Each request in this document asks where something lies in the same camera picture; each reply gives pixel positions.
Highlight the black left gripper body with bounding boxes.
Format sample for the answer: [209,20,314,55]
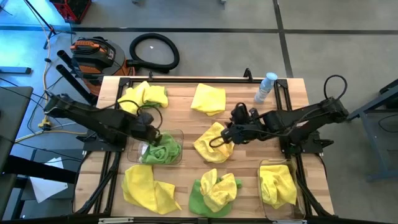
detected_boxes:
[131,119,163,143]

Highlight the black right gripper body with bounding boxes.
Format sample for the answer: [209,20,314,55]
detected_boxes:
[220,123,251,146]

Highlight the yellow microfiber towel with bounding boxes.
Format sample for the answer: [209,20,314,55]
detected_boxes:
[193,121,236,164]
[190,83,227,117]
[117,80,169,115]
[121,164,183,216]
[200,168,238,213]
[259,164,299,210]

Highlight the clear plastic basket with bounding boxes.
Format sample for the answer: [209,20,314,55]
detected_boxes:
[126,128,185,166]
[256,158,307,222]

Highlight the black vacuum wand tube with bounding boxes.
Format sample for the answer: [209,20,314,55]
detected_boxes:
[55,63,98,106]
[56,49,82,82]

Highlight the orange black shop vacuum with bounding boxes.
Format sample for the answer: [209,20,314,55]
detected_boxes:
[69,36,137,96]

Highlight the white paper sheet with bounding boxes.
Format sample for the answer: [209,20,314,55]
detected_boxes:
[29,156,69,204]

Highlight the blue-grey metal stand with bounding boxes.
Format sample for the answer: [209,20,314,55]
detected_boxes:
[346,78,398,184]

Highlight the black side table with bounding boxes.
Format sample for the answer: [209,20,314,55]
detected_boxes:
[0,86,34,218]

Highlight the red tool box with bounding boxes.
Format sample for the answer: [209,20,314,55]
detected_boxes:
[49,0,93,25]

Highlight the grey floor bar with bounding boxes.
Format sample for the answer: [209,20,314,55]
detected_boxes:
[0,65,32,75]

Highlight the black tripod stand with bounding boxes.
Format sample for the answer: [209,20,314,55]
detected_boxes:
[22,0,76,50]

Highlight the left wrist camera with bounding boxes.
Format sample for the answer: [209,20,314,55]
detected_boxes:
[136,111,155,126]

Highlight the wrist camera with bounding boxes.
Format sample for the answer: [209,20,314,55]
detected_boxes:
[136,111,155,126]
[230,101,251,125]

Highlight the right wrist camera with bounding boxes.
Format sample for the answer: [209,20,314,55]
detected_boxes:
[230,101,251,125]

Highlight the black aluminium table frame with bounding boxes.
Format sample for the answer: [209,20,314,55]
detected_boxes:
[70,75,336,218]

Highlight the silver metal bracket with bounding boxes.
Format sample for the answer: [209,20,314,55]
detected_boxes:
[98,217,135,224]
[272,218,308,224]

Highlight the black vacuum hose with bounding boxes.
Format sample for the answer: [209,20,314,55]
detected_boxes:
[126,32,181,75]

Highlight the yellow extension cord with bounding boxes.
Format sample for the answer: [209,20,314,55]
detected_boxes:
[14,6,90,143]

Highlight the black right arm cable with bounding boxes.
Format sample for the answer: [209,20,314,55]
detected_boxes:
[323,74,348,100]

